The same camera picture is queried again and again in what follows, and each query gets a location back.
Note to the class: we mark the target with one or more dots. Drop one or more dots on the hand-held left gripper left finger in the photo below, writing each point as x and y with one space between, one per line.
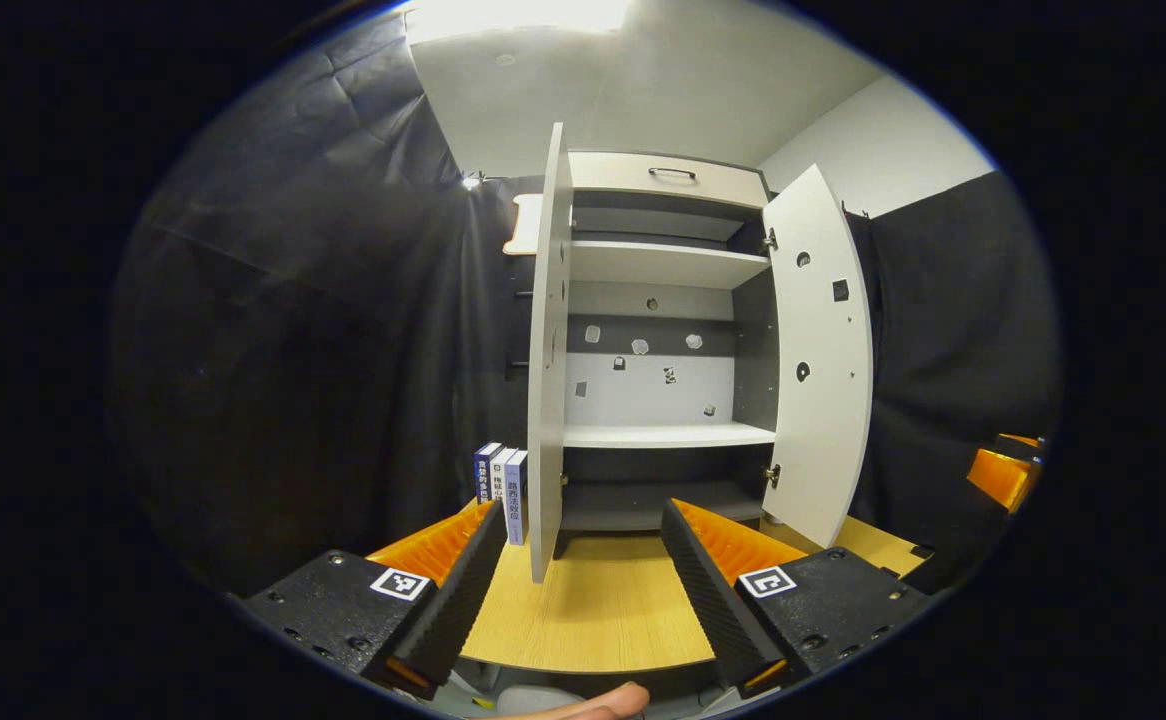
463 600

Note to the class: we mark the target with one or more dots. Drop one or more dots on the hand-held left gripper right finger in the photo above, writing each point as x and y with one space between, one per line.
708 600

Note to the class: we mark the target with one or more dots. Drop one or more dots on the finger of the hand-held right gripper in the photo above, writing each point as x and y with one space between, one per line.
1021 442
1001 478

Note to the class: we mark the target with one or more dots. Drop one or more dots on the cabinet door with headphone sticker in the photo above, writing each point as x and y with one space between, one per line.
823 450

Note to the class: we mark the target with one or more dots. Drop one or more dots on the cabinet door with camera sticker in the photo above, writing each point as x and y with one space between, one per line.
548 400

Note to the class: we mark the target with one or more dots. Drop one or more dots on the white double-door shoe cabinet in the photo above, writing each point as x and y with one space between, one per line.
753 360

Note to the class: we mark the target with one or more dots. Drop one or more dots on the white cabinet shelf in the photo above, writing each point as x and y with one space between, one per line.
668 435
663 265

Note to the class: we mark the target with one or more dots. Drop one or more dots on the light blue book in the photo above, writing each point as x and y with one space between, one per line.
516 495

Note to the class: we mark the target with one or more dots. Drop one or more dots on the white book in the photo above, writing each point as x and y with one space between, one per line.
499 480

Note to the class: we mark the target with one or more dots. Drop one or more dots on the black backdrop cloth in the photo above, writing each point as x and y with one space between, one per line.
293 350

